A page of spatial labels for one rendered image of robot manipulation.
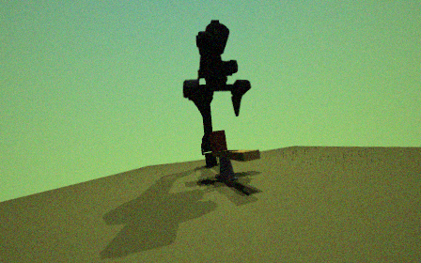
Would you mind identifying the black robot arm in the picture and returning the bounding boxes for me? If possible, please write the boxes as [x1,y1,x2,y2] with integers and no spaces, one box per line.
[196,20,238,168]

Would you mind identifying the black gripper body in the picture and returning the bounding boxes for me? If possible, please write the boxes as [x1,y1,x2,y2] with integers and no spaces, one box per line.
[183,76,251,99]

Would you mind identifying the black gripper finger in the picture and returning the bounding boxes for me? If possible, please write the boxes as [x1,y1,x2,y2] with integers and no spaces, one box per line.
[188,89,206,119]
[231,88,247,116]

